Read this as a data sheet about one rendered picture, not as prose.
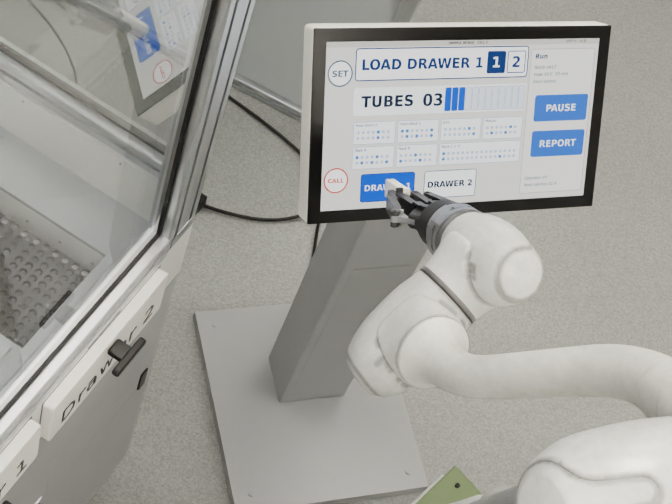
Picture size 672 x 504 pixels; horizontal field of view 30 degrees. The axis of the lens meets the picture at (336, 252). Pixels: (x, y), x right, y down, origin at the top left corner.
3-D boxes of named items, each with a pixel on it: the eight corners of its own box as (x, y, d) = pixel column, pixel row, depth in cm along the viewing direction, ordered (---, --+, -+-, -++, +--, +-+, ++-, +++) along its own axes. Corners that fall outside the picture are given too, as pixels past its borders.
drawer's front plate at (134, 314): (159, 308, 200) (169, 272, 192) (48, 443, 184) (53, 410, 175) (150, 302, 201) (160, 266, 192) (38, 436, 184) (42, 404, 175)
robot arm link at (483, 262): (474, 190, 172) (405, 256, 172) (528, 222, 158) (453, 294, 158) (516, 242, 177) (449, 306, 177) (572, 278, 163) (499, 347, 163)
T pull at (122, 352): (146, 343, 187) (147, 339, 186) (117, 379, 183) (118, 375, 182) (126, 330, 188) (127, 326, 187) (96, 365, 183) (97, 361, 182)
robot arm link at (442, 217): (440, 213, 172) (423, 201, 177) (436, 275, 174) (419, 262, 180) (500, 209, 175) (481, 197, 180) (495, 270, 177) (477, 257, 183)
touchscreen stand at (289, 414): (424, 491, 286) (615, 253, 204) (234, 518, 271) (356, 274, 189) (370, 302, 310) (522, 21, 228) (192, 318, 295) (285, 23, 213)
